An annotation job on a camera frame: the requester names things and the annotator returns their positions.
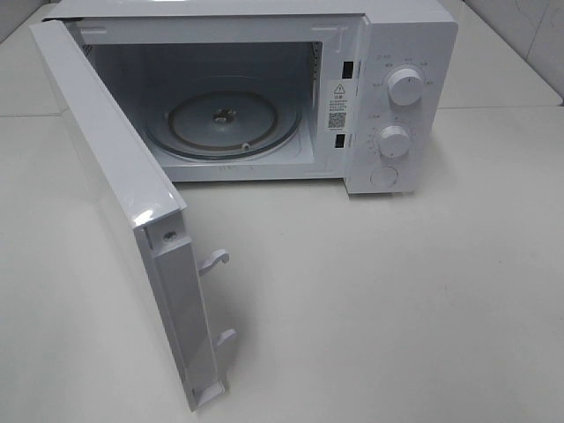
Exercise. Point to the white microwave oven body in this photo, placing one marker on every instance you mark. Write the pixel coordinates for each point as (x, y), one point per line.
(142, 48)

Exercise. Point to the upper white power knob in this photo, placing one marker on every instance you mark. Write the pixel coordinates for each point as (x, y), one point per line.
(405, 85)

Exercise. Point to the white microwave door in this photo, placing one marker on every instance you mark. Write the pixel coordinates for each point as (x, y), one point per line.
(142, 207)

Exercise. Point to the round white door button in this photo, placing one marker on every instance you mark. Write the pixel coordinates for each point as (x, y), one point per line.
(384, 177)

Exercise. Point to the white timer knob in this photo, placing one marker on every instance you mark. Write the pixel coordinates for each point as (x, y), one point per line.
(393, 141)

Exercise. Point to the warning label sticker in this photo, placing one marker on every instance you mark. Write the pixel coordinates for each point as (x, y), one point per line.
(338, 101)

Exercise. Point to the glass microwave turntable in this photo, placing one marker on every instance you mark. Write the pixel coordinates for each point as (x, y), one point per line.
(223, 118)

